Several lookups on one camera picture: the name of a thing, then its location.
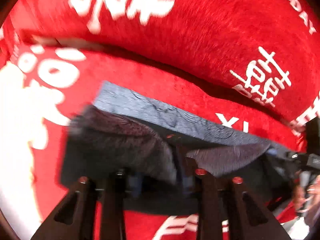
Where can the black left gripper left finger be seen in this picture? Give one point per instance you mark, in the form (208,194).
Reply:
(74,216)

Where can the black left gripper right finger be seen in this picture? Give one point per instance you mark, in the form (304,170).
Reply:
(248,217)

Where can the black pants with grey waistband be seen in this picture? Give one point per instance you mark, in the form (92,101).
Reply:
(150,139)

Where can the person's hand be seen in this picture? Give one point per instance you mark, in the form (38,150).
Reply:
(306,200)

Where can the red sofa back cushion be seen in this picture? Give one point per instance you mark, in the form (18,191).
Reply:
(267,51)

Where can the red sofa seat cover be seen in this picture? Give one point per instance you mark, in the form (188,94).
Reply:
(43,87)

